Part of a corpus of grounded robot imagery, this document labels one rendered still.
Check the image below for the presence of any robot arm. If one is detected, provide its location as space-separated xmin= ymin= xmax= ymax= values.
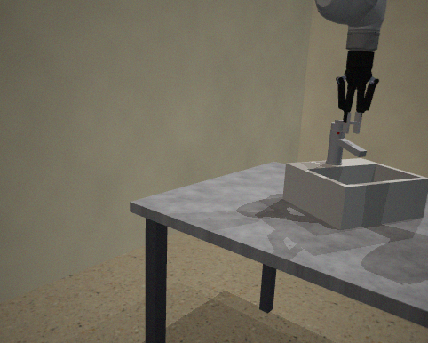
xmin=315 ymin=0 xmax=387 ymax=51

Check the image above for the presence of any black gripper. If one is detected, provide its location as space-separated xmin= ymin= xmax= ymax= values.
xmin=336 ymin=51 xmax=379 ymax=134

